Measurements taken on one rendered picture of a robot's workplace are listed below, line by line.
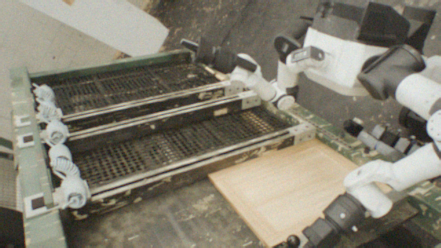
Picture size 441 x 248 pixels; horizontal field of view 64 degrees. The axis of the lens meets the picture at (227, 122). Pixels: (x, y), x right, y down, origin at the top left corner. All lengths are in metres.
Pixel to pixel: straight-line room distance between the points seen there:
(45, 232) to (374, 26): 1.16
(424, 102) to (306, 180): 0.61
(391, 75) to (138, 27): 4.38
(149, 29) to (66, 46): 1.86
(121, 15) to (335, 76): 4.13
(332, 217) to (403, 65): 0.46
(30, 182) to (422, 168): 1.21
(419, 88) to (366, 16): 0.29
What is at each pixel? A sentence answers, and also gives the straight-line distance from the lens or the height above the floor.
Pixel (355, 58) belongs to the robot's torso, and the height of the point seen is 1.35.
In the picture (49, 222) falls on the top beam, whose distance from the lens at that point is 1.21.
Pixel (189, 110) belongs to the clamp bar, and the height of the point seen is 1.28.
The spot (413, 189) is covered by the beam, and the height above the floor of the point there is 0.89.
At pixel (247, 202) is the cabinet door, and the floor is 1.31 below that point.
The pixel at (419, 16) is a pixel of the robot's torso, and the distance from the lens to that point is 1.50.
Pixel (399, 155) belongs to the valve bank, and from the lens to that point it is 1.67.
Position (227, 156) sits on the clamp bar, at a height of 1.31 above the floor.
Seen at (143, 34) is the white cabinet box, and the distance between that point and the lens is 5.20.
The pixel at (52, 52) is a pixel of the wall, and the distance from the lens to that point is 6.59.
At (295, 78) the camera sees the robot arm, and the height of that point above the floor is 1.19.
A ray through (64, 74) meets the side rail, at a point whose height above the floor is 1.63.
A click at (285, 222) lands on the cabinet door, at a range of 1.23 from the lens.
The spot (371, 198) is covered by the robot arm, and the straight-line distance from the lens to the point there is 0.99.
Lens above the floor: 2.25
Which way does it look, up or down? 40 degrees down
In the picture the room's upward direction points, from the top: 66 degrees counter-clockwise
